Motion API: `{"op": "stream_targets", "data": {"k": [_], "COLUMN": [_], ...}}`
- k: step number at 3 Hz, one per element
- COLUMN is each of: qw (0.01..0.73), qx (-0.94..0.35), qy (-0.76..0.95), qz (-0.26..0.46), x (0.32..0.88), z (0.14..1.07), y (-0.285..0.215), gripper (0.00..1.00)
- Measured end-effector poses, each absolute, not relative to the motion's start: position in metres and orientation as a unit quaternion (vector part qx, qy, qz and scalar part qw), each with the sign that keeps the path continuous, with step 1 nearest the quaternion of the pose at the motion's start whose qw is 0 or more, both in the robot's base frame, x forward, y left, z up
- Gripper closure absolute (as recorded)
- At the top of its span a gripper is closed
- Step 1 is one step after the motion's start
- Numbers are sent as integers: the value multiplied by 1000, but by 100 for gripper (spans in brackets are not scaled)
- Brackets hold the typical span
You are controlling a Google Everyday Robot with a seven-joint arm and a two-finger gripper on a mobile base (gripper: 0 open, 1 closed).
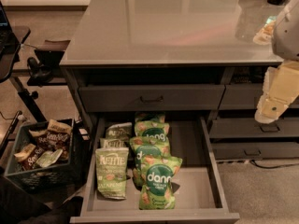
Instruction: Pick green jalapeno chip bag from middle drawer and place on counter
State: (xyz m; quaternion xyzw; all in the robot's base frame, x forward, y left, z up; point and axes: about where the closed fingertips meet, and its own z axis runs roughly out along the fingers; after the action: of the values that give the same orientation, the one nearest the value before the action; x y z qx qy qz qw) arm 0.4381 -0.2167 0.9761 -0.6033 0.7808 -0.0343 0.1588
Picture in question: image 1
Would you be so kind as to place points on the Kettle jalapeno chip bag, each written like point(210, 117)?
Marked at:
point(111, 171)

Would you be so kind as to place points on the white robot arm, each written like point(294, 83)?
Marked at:
point(283, 35)

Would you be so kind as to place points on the grey top right drawer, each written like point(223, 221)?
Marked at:
point(241, 96)

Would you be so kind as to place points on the grey middle right drawer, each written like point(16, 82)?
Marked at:
point(250, 128)

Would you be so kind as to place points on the grey bottom right drawer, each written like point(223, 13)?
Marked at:
point(256, 151)

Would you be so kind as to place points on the open grey middle drawer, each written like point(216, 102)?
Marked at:
point(197, 187)

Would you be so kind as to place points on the front green Dang chip bag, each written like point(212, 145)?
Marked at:
point(157, 173)

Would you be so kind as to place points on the rear Kettle chip bag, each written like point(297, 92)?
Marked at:
point(122, 131)

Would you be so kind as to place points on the middle Kettle chip bag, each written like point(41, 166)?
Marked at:
point(106, 143)

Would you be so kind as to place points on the grey top left drawer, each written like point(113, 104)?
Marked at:
point(150, 97)

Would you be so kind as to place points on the brown Sensible snack bag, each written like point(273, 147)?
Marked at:
point(55, 136)

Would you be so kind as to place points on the pale green snack bag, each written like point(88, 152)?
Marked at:
point(48, 158)

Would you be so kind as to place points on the lower brown snack bag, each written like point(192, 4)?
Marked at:
point(28, 156)

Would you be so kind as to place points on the dark plastic crate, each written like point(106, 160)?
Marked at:
point(63, 173)

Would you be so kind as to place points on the black desk stand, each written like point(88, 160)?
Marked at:
point(13, 75)

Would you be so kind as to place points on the black laptop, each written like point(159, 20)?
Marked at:
point(5, 29)

